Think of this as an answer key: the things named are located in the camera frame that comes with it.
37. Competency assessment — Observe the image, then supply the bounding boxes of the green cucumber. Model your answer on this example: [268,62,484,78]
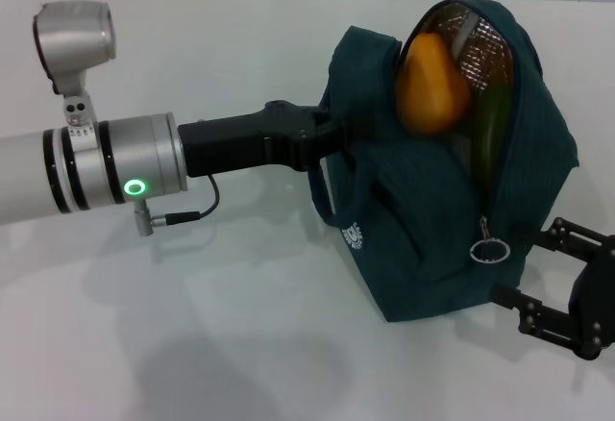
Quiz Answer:
[473,77,514,196]

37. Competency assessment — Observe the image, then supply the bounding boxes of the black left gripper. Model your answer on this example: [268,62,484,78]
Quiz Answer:
[177,99,381,180]

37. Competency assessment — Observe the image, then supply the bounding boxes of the dark teal lunch bag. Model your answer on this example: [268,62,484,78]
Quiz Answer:
[307,0,580,324]

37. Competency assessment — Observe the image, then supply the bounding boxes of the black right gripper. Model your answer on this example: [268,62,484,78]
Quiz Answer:
[492,216,615,359]

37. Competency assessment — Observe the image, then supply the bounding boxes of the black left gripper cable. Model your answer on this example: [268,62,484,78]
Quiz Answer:
[162,173,221,224]

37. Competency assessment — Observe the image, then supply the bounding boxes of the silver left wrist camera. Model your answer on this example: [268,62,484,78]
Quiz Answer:
[32,0,119,127]

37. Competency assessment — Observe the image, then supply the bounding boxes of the yellow pear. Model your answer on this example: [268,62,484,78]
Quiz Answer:
[393,31,473,136]

